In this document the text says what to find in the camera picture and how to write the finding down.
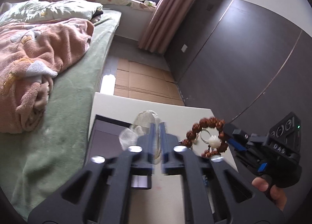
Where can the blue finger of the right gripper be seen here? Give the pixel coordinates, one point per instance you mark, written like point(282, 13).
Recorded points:
point(234, 132)
point(237, 146)

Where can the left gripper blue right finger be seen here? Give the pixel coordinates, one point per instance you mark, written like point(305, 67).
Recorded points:
point(168, 142)

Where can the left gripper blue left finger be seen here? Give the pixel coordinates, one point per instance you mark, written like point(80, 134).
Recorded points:
point(147, 143)

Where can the clear bag with bracelet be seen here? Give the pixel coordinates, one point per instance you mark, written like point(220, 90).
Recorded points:
point(141, 127)

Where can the black jewelry box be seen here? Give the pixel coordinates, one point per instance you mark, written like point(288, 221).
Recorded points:
point(104, 141)

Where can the right hand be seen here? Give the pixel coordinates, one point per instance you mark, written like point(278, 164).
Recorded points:
point(277, 195)

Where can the dark grey wardrobe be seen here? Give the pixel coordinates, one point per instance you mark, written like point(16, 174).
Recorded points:
point(247, 64)

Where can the flattened cardboard on floor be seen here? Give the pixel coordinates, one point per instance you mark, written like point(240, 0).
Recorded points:
point(147, 83)

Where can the bed with green sheet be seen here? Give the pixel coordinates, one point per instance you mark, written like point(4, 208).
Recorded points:
point(34, 164)

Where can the right pink curtain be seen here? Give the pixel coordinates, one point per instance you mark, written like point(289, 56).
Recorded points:
point(163, 25)

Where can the pink fleece blanket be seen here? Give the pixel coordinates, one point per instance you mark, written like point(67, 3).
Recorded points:
point(32, 55)

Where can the green floral duvet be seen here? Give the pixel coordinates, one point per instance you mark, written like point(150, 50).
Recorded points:
point(37, 11)

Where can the white wall socket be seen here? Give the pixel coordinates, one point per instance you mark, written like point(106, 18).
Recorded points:
point(184, 47)

